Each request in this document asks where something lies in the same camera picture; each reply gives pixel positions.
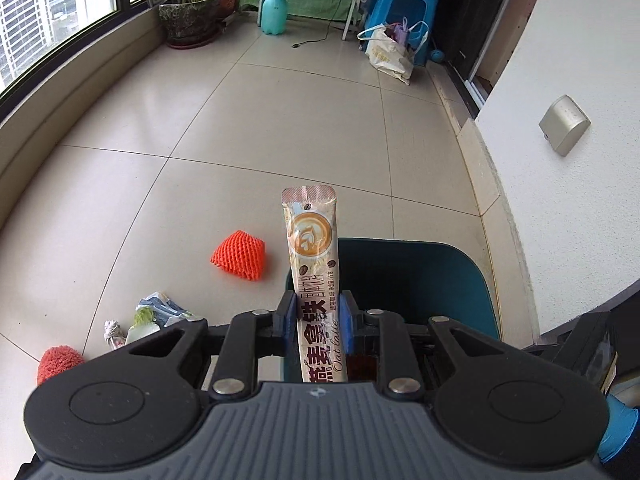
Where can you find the crumpled blue green wrapper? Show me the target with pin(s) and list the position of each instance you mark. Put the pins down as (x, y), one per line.
(160, 310)

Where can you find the large potted plant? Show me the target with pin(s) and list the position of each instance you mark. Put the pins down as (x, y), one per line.
(192, 17)

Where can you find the beige coffee sachet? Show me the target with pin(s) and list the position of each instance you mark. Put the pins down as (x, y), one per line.
(312, 240)

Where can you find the teal trash bin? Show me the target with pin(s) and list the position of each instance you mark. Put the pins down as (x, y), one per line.
(425, 280)

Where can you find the person's right hand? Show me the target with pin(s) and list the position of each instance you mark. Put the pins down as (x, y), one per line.
(620, 425)

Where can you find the white tote bag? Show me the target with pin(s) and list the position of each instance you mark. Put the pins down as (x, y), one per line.
(392, 57)

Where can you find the window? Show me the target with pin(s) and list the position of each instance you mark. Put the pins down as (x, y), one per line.
(50, 10)

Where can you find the dark sliding door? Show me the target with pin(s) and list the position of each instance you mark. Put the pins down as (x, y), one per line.
(475, 20)

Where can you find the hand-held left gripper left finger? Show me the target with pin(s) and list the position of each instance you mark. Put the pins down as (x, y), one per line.
(290, 317)

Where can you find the white folding table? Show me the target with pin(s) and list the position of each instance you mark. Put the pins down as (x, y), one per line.
(352, 10)

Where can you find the small blue ball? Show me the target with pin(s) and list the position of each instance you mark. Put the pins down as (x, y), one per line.
(437, 56)

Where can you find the small white twisted wrapper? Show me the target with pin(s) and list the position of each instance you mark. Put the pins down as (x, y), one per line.
(114, 332)

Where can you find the small orange flower pot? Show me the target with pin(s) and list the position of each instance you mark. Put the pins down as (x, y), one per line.
(229, 2)

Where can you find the orange foam fruit net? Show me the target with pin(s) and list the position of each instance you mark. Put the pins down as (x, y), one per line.
(59, 364)
(239, 255)

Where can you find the blue plastic stool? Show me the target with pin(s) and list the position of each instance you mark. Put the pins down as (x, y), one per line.
(407, 2)

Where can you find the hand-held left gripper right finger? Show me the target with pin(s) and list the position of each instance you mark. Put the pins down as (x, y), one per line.
(345, 320)

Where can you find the beige wall socket cover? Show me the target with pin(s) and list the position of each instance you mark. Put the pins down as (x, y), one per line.
(565, 125)

